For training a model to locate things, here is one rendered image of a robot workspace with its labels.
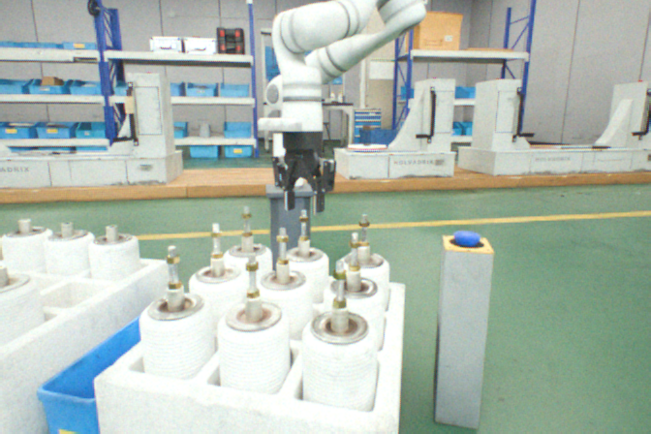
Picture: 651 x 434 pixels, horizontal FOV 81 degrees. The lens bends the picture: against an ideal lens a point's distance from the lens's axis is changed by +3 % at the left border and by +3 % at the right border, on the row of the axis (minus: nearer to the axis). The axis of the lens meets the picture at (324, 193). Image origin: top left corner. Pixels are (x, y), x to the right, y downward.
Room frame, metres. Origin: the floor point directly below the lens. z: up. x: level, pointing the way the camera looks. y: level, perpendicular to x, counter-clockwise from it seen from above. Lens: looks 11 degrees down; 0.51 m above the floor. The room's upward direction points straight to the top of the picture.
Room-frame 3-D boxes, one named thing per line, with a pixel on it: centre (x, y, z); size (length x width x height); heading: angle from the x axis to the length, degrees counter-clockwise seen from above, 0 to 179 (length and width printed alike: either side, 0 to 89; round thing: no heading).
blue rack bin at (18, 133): (4.94, 3.87, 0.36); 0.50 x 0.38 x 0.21; 10
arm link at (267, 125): (0.68, 0.05, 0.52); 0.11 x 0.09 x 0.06; 144
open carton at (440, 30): (5.88, -1.55, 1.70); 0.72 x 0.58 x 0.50; 103
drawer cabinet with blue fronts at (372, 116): (6.43, -0.65, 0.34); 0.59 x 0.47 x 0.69; 9
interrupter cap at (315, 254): (0.70, 0.04, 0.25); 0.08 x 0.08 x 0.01
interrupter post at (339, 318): (0.44, -0.02, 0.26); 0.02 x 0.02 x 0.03
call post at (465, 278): (0.59, -0.23, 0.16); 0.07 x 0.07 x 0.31; 77
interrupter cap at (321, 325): (0.44, -0.02, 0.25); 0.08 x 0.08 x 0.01
